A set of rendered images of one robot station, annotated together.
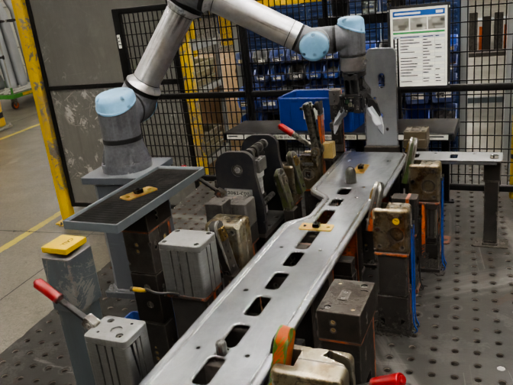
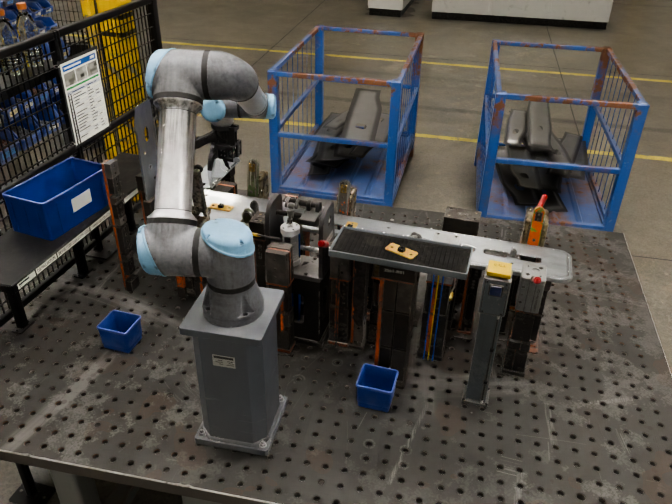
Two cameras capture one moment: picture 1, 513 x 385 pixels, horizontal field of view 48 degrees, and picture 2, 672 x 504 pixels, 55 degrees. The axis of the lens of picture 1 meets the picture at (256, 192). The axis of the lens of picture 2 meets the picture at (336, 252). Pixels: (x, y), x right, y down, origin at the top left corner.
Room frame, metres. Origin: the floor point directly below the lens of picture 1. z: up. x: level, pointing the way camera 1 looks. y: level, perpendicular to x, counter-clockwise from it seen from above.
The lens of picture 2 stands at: (1.67, 1.68, 2.08)
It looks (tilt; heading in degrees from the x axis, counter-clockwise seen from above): 32 degrees down; 260
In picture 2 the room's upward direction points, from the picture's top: 1 degrees clockwise
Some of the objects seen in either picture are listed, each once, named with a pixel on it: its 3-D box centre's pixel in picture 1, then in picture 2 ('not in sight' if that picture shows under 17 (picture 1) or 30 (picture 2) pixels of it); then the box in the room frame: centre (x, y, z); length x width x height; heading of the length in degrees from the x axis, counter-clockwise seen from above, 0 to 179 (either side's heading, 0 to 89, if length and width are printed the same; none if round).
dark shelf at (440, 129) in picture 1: (337, 129); (77, 210); (2.22, -0.34, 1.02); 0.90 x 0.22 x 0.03; 65
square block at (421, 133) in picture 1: (417, 178); not in sight; (1.93, -0.57, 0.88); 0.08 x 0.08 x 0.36; 65
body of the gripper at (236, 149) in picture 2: (354, 92); (224, 140); (1.71, -0.32, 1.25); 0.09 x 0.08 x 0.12; 155
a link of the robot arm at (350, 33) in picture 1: (350, 36); not in sight; (1.71, -0.32, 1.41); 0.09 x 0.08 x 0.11; 79
